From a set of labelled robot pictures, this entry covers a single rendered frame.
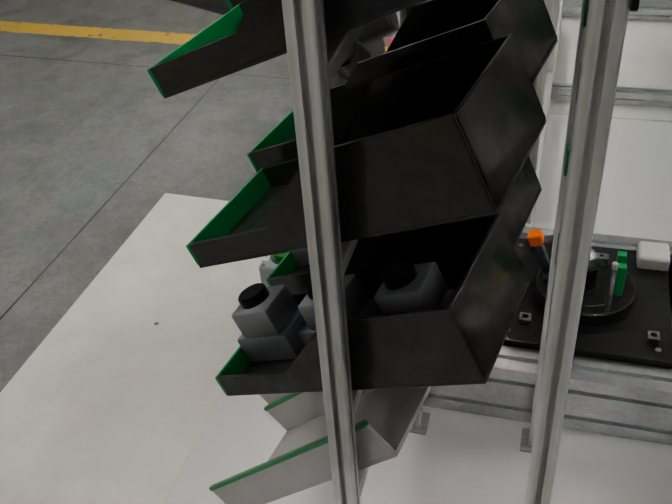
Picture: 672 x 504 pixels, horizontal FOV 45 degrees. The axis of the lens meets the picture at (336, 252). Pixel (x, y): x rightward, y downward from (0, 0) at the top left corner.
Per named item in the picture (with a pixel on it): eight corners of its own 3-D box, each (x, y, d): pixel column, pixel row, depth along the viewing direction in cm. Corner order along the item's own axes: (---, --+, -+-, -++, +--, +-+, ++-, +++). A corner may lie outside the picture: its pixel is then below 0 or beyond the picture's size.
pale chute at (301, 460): (236, 515, 92) (208, 488, 92) (290, 430, 101) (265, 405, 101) (397, 457, 73) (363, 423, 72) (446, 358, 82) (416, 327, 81)
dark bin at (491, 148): (199, 269, 70) (153, 196, 67) (272, 189, 79) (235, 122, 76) (498, 214, 53) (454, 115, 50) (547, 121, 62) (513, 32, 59)
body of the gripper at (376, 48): (327, 64, 134) (306, 43, 127) (383, 37, 130) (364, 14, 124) (336, 98, 131) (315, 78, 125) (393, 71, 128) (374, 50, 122)
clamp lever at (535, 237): (542, 278, 120) (526, 238, 116) (543, 270, 121) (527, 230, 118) (567, 274, 118) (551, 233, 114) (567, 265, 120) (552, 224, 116)
